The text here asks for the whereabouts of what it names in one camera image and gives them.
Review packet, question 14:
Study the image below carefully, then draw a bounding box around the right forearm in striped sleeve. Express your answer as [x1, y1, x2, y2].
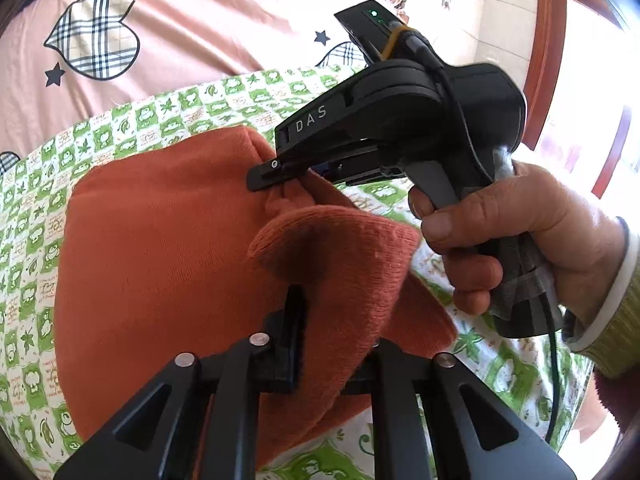
[562, 216, 640, 430]

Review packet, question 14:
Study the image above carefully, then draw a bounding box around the green white patterned bedsheet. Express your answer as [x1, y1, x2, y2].
[1, 67, 591, 479]

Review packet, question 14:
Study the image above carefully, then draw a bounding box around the rust orange knit sweater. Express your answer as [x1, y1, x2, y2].
[53, 127, 457, 465]

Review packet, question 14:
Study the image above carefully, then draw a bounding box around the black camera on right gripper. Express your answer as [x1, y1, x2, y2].
[334, 0, 410, 65]

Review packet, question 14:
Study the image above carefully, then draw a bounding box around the pink quilt with plaid hearts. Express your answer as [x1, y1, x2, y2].
[0, 0, 381, 162]

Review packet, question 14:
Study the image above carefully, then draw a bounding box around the person's right hand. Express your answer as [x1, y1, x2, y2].
[406, 160, 629, 328]

